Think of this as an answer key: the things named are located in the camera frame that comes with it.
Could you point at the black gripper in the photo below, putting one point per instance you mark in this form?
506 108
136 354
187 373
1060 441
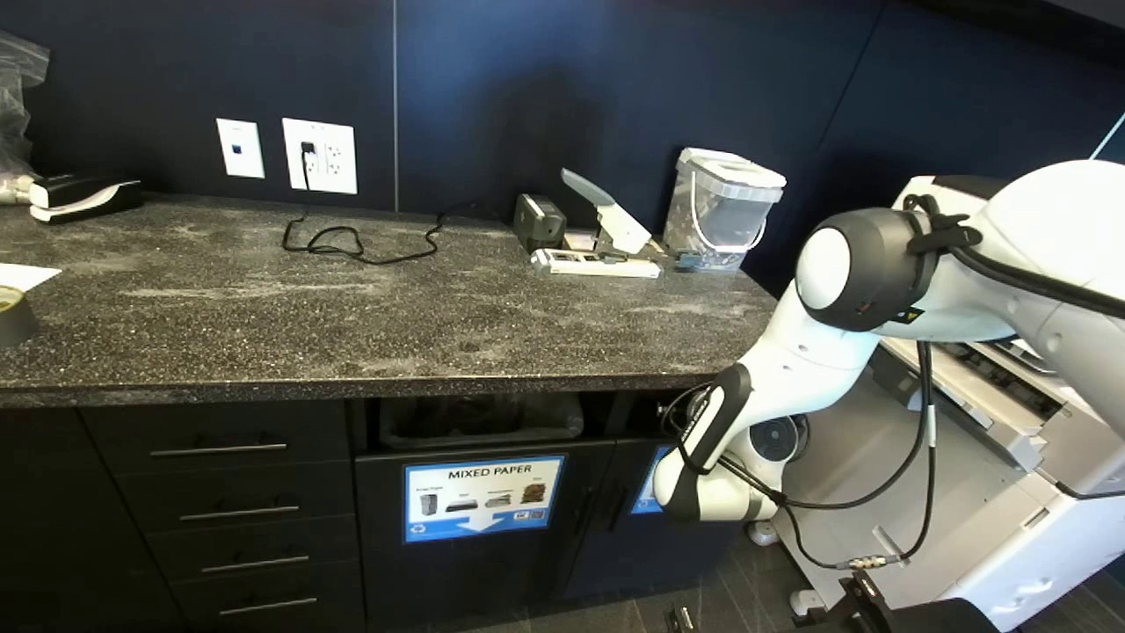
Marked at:
677 413

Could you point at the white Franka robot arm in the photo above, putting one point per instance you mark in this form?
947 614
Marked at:
890 340

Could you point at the mixed paper sign up arrow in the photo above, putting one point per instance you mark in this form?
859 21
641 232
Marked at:
649 490

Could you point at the clear plastic bucket with lid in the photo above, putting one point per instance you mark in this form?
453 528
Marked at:
720 216

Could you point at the mixed paper sign down arrow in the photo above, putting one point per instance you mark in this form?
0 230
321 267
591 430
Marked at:
484 500

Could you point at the small black desk device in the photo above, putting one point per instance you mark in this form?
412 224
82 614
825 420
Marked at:
535 218

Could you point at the white office printer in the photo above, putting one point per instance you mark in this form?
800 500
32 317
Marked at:
935 495

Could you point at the large white outlet plate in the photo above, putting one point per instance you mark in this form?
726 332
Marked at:
321 156

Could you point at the flat white paper sheet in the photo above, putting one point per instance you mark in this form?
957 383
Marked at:
23 274

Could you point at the clear plastic bag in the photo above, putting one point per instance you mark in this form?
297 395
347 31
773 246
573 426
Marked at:
17 108

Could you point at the small white wall plate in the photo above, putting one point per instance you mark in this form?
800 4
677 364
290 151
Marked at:
239 148

